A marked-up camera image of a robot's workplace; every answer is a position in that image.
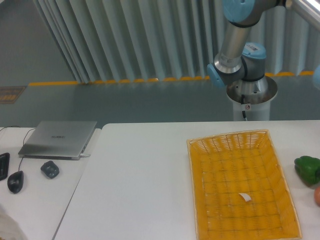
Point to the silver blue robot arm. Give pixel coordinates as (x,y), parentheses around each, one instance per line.
(228,65)

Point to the yellow wicker basket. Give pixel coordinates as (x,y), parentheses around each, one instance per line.
(224,165)

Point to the white paper label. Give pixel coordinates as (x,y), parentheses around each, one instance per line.
(245,196)

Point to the silver closed laptop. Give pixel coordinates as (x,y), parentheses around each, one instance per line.
(61,140)

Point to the small black plastic holder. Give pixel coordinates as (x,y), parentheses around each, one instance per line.
(50,169)

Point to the green bell pepper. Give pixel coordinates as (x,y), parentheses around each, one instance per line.
(308,169)

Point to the black computer mouse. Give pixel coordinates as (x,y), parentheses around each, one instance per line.
(15,182)

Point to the orange round fruit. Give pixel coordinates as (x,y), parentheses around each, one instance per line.
(316,196)

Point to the white cloth bag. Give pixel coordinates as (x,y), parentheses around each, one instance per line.
(9,228)

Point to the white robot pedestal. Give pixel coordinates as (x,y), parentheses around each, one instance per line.
(251,100)

